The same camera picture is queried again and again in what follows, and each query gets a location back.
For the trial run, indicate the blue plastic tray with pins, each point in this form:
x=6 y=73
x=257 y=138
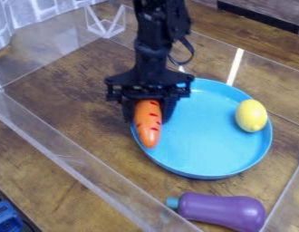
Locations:
x=202 y=144

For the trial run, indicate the dark wooden baseboard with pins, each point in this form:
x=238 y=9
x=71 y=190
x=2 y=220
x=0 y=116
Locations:
x=261 y=18

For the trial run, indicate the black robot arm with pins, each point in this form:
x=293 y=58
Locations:
x=162 y=24

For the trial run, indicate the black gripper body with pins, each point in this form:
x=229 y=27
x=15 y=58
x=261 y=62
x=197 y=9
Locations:
x=148 y=80

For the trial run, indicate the purple toy eggplant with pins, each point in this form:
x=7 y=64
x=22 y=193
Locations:
x=240 y=213

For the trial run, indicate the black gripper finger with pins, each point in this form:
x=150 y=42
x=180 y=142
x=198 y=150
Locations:
x=128 y=109
x=168 y=104

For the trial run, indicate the clear acrylic enclosure wall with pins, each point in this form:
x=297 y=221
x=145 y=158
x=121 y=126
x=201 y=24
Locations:
x=71 y=168

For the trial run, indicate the blue plastic crate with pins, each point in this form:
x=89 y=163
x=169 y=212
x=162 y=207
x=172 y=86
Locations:
x=10 y=221

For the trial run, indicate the yellow toy lemon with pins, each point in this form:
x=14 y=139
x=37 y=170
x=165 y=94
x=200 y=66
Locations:
x=250 y=115

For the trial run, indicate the orange toy carrot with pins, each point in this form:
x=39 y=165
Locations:
x=148 y=120

